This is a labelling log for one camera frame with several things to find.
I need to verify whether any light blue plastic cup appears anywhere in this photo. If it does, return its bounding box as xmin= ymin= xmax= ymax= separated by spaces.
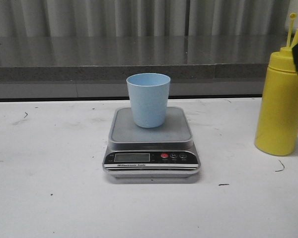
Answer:
xmin=126 ymin=73 xmax=171 ymax=128

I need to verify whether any yellow squeeze bottle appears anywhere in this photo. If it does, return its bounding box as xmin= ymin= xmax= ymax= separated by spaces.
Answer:
xmin=254 ymin=12 xmax=298 ymax=156

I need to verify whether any silver digital kitchen scale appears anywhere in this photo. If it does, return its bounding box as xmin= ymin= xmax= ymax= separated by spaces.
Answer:
xmin=102 ymin=107 xmax=201 ymax=180

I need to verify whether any grey stone counter ledge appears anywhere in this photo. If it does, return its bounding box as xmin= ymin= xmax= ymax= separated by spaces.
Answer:
xmin=0 ymin=35 xmax=286 ymax=101

